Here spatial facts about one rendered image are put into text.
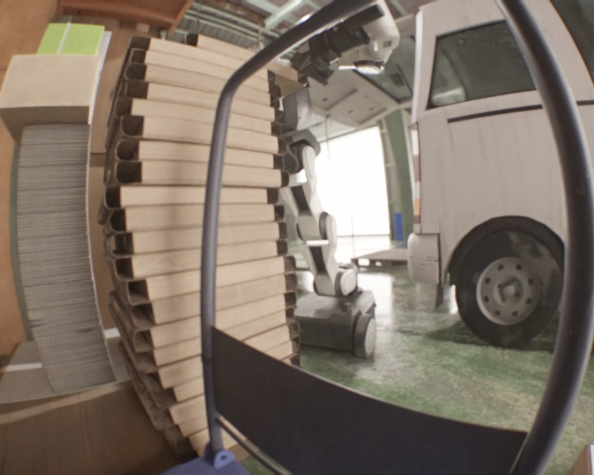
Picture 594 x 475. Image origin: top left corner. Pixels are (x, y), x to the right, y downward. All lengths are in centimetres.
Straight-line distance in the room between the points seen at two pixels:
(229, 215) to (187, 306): 21
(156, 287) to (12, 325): 155
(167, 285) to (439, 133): 121
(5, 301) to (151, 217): 154
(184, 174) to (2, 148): 163
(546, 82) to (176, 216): 54
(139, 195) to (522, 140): 130
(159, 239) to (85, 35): 86
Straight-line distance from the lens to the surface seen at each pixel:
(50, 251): 101
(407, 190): 530
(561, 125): 19
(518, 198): 123
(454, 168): 127
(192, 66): 65
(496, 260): 128
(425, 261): 131
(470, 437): 21
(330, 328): 119
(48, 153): 106
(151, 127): 53
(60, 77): 103
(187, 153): 55
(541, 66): 21
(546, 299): 131
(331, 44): 72
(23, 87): 104
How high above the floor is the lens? 61
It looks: 2 degrees down
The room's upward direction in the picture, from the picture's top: 4 degrees counter-clockwise
